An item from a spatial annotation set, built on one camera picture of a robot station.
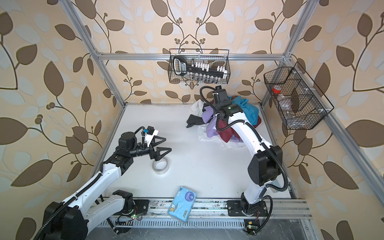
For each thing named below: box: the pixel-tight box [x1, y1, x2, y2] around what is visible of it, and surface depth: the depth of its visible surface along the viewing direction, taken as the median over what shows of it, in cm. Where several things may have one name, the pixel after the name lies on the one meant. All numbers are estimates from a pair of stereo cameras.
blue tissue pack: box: [167, 186, 198, 223], surface depth 72 cm
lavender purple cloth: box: [202, 106, 219, 138], surface depth 91 cm
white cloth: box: [189, 99, 204, 117], surface depth 118 cm
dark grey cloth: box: [186, 114, 206, 128], surface depth 110 cm
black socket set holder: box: [173, 56, 227, 78], surface depth 86 cm
